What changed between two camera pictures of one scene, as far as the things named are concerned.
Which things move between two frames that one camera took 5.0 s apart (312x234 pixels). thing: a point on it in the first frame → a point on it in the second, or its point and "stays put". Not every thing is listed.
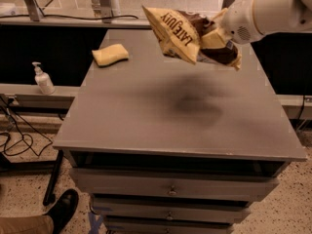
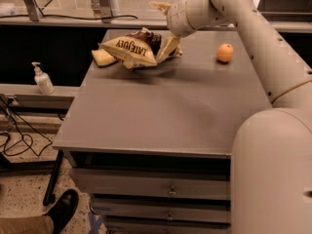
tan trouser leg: x=26 y=225 stays put
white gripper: x=239 y=20 → x=177 y=18
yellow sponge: x=110 y=55 stays put
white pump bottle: x=43 y=80 stays put
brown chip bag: x=180 y=32 → x=139 y=49
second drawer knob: x=170 y=216 stays put
